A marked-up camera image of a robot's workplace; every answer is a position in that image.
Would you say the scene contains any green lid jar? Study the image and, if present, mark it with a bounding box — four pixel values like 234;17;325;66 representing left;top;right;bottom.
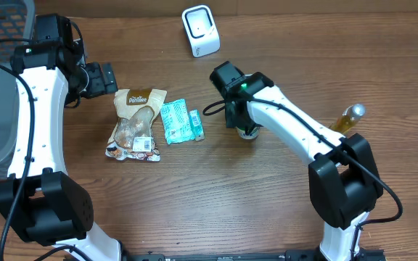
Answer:
236;126;260;140

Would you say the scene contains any small teal tissue pack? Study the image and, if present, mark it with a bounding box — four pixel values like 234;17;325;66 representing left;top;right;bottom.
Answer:
189;109;205;141

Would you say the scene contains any brown snack bag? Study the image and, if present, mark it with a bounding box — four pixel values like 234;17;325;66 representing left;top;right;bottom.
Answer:
105;89;167;162

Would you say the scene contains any teal wet wipes pack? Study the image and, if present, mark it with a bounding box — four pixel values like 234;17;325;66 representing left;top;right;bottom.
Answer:
160;99;194;144

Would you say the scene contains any yellow dish soap bottle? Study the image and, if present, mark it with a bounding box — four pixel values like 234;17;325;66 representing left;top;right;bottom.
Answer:
329;104;366;134

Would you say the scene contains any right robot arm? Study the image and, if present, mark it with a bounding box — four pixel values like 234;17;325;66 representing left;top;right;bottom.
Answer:
210;61;385;260

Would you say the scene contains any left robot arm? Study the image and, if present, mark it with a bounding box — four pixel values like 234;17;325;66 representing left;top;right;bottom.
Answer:
0;14;125;260

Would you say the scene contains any white barcode scanner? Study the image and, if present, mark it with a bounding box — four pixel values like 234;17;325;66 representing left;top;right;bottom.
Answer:
181;4;221;58

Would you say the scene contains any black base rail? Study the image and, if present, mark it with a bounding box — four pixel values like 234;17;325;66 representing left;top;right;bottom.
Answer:
121;249;388;261

